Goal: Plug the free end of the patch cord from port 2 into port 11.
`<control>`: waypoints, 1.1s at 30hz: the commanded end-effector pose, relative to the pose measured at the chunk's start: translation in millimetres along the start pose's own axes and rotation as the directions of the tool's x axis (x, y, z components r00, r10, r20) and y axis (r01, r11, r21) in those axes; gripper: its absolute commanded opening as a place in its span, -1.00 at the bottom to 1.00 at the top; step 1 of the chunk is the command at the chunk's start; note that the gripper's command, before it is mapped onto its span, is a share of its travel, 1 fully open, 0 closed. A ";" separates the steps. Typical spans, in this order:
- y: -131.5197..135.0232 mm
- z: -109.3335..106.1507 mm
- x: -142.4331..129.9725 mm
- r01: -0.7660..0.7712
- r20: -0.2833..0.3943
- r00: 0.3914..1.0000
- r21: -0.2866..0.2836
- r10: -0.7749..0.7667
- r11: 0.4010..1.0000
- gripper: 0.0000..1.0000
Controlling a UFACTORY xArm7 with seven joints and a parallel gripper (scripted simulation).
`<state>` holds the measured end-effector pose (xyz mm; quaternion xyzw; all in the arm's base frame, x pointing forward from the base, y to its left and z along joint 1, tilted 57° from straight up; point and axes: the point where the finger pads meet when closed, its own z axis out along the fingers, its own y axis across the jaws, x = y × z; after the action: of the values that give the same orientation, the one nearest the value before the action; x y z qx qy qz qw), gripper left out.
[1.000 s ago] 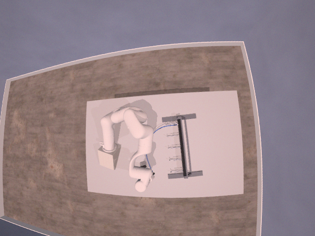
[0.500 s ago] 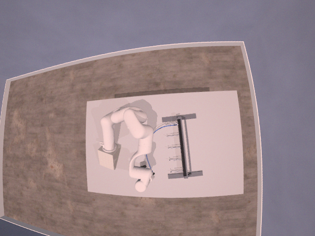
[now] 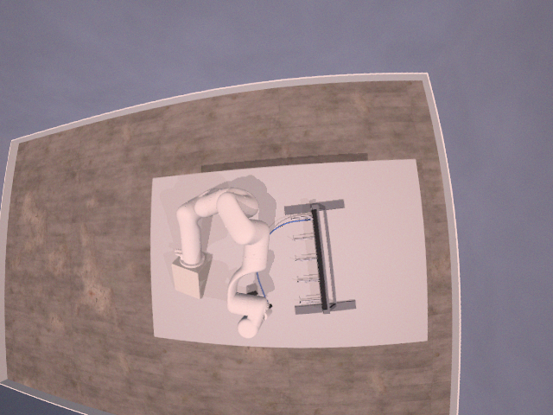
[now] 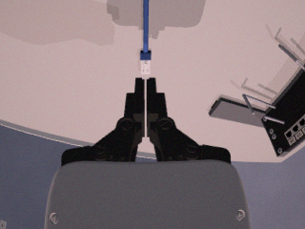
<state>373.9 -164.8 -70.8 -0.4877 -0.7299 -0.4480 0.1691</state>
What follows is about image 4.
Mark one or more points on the white ethernet plug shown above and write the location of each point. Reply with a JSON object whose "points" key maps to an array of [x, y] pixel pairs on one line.
{"points": [[145, 58]]}

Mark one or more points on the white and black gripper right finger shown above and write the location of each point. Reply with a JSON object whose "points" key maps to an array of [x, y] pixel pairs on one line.
{"points": [[167, 139]]}

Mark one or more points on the blue patch cord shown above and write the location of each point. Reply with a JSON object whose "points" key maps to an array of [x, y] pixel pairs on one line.
{"points": [[145, 25]]}

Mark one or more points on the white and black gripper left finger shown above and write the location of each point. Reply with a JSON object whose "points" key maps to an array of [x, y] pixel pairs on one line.
{"points": [[121, 144]]}

